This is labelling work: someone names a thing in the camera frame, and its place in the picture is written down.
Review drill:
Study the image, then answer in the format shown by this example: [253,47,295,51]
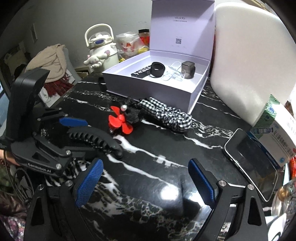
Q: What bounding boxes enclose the white mug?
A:
[266,214,286,241]

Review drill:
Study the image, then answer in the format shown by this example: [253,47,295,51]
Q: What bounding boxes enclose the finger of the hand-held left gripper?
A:
[36,108,89,128]
[66,148,99,163]

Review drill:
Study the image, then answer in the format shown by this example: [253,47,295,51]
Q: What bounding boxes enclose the black lid spice jar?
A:
[138,29,151,47]

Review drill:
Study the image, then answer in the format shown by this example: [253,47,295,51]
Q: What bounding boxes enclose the black white-lettered hair clip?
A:
[131,66,154,78]

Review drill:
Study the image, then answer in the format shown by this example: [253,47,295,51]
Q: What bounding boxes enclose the white cartoon kettle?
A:
[83,23,119,73]

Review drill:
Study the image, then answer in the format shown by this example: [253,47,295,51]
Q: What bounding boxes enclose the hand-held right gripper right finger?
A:
[188,158,269,241]

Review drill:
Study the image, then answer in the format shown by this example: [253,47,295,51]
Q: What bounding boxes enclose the black smartphone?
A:
[224,128,279,202]

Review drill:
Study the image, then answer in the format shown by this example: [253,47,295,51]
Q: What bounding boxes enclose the clear plastic snack bag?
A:
[116,32,151,61]

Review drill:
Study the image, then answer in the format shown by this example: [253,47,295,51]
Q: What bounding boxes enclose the dark grey square case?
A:
[180,61,197,80]

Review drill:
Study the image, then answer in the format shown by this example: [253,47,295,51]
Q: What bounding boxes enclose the black ring band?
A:
[149,61,166,79]

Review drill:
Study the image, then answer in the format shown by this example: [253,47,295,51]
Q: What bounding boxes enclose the black white checked scrunchie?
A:
[138,97,193,133]

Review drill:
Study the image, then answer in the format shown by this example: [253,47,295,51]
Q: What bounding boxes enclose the red plaid scarf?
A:
[43,72,75,96]

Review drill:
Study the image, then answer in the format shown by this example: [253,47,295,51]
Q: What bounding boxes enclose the white cloth bag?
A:
[38,88,60,107]

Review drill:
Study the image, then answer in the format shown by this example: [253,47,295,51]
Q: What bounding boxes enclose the green white medicine box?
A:
[250,94,296,168]

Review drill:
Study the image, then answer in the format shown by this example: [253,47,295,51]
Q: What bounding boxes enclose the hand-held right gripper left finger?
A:
[23,158,104,241]

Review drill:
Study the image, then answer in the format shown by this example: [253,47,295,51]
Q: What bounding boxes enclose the black claw hair clip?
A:
[67,126,124,159]

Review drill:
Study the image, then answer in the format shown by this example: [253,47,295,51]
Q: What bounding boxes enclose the white gift box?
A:
[102,0,215,115]

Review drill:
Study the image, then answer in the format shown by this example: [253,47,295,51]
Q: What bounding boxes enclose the black lace pearl hair clip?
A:
[120,97,145,127]

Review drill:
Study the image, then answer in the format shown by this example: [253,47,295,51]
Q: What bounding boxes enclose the wooden frame board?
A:
[75,66,89,78]

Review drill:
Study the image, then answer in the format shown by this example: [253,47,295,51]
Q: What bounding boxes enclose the beige cloth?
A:
[24,44,70,82]

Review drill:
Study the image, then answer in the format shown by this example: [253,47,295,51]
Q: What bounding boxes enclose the red flower hair clip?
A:
[109,106,134,135]

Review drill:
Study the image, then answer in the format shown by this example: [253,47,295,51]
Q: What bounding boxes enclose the clear plastic hair accessory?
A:
[162,61,185,81]

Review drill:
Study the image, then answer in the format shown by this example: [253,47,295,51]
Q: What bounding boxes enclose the floral patterned clothing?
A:
[0,167,30,241]

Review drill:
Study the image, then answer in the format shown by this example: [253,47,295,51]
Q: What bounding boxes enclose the grey chair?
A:
[14,46,82,112]

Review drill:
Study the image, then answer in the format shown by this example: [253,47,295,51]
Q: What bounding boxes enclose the cartoon print glass mug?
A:
[272,179,296,217]

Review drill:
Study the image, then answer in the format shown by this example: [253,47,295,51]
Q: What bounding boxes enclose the white foam block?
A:
[209,3,292,127]

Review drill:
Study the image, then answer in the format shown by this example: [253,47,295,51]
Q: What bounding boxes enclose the person's left forearm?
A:
[0,149,20,166]

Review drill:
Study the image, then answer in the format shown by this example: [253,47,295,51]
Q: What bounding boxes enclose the thin black cable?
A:
[13,167,35,204]

